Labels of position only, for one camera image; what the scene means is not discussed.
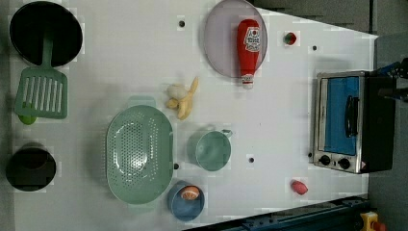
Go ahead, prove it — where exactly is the red ketchup bottle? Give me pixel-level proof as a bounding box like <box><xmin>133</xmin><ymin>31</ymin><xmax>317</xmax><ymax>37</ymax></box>
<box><xmin>237</xmin><ymin>19</ymin><xmax>261</xmax><ymax>90</ymax></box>

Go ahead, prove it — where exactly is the grey round plate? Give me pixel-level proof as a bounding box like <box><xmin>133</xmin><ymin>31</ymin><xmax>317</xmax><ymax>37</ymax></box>
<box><xmin>203</xmin><ymin>0</ymin><xmax>268</xmax><ymax>78</ymax></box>

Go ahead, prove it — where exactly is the peeled toy banana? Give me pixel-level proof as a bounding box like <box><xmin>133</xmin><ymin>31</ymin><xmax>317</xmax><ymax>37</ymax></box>
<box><xmin>166</xmin><ymin>77</ymin><xmax>198</xmax><ymax>120</ymax></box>

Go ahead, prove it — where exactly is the green oval colander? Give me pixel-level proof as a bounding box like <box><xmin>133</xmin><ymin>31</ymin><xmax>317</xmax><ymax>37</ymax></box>
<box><xmin>106</xmin><ymin>96</ymin><xmax>173</xmax><ymax>205</ymax></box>

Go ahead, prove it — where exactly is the orange slice toy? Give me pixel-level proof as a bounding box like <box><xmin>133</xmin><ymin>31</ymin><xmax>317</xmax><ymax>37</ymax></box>
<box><xmin>181</xmin><ymin>186</ymin><xmax>200</xmax><ymax>200</ymax></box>

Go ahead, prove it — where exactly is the blue bowl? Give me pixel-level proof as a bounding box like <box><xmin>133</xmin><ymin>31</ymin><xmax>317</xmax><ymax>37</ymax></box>
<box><xmin>167</xmin><ymin>181</ymin><xmax>205</xmax><ymax>221</ymax></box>

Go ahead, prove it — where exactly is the red strawberry toy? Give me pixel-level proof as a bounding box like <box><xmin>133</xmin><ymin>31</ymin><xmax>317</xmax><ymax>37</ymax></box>
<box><xmin>284</xmin><ymin>33</ymin><xmax>296</xmax><ymax>45</ymax></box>

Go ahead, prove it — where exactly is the pink toy fruit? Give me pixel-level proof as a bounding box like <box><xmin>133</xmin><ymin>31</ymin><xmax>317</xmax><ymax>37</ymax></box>
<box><xmin>291</xmin><ymin>180</ymin><xmax>308</xmax><ymax>195</ymax></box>

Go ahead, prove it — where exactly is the silver toaster oven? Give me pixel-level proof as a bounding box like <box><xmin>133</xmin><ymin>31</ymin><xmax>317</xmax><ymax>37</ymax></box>
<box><xmin>313</xmin><ymin>71</ymin><xmax>396</xmax><ymax>174</ymax></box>

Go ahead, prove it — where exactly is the green slotted spatula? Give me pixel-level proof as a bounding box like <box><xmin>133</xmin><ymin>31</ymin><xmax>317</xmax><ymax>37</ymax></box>
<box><xmin>14</xmin><ymin>36</ymin><xmax>68</xmax><ymax>119</ymax></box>

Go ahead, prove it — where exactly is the small green toy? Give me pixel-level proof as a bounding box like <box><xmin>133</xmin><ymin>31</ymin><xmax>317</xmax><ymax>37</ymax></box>
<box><xmin>18</xmin><ymin>115</ymin><xmax>37</xmax><ymax>125</ymax></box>

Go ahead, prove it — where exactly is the black cylindrical cup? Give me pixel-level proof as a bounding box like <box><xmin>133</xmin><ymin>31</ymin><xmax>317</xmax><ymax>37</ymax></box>
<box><xmin>6</xmin><ymin>142</ymin><xmax>57</xmax><ymax>192</ymax></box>

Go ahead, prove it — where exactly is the yellow red clamp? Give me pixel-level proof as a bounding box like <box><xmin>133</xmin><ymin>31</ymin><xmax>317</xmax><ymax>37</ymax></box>
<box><xmin>360</xmin><ymin>212</ymin><xmax>387</xmax><ymax>231</ymax></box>

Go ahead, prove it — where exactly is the green cup with handle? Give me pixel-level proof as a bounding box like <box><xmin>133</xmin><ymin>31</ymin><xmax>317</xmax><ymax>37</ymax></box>
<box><xmin>187</xmin><ymin>129</ymin><xmax>233</xmax><ymax>171</ymax></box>

